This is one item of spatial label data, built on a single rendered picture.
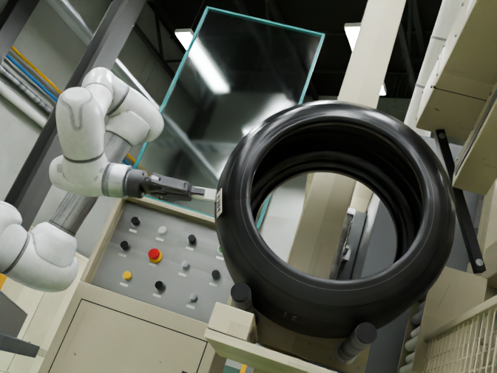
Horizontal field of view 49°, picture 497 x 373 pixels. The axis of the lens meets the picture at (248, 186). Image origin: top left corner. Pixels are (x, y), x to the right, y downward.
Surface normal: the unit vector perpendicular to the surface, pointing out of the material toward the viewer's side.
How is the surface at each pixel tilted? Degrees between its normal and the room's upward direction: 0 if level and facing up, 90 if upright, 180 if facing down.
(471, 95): 180
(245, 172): 90
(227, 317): 90
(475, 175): 162
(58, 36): 90
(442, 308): 90
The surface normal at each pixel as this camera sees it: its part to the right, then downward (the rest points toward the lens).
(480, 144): -0.31, 0.71
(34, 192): 0.87, 0.11
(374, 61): -0.04, -0.40
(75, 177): -0.18, 0.49
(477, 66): -0.32, 0.88
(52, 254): 0.58, 0.03
